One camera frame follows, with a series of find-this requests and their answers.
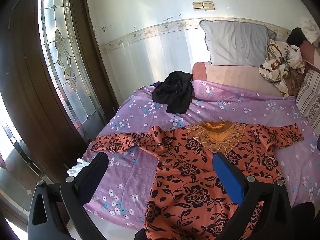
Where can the pink mattress cover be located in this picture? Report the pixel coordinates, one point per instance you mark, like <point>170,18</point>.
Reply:
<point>225,75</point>

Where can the white crumpled cloth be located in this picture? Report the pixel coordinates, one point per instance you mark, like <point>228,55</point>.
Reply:
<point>310,28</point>

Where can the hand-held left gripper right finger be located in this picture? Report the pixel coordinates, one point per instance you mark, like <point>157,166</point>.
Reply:
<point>228,177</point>

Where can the dark garment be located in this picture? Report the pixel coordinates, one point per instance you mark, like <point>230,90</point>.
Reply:
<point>296,36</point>

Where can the grey pillow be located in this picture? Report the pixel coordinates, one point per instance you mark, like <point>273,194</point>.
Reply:
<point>232,42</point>

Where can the orange floral shirt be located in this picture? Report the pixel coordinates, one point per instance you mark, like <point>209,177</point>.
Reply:
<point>190,180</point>

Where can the purple floral bed sheet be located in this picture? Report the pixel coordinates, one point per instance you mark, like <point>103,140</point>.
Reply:
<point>225,110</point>

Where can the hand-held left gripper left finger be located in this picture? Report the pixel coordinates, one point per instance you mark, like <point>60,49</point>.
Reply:
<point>96,171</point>

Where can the white glove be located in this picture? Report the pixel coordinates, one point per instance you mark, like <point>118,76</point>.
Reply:
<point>78,167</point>

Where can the brown cream floral blanket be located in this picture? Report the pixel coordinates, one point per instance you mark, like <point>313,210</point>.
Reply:
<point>277,60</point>

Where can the black cloth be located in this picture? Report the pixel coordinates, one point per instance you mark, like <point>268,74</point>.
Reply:
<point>175,92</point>

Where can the wooden door with stained glass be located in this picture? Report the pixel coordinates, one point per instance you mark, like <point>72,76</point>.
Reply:
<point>25,67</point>

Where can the striped pillow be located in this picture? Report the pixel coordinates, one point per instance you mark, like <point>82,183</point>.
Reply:
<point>310,95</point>

